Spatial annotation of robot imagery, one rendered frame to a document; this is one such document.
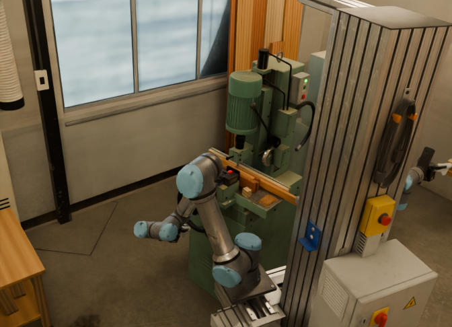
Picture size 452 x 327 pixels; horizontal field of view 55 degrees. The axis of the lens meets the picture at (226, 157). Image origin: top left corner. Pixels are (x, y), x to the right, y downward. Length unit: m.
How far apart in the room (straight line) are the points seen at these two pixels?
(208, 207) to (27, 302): 1.56
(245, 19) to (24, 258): 2.50
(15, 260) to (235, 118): 1.42
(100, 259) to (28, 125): 1.07
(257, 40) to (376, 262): 2.79
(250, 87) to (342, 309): 1.20
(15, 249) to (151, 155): 1.59
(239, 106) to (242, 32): 1.64
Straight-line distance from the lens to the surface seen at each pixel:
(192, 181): 1.64
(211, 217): 1.72
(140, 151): 3.84
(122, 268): 3.29
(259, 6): 4.03
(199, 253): 2.94
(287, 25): 4.28
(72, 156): 3.56
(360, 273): 1.60
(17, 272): 2.64
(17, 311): 2.92
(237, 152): 2.48
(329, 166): 1.55
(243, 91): 2.28
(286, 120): 2.47
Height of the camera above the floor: 2.29
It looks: 30 degrees down
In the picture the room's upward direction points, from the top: 4 degrees clockwise
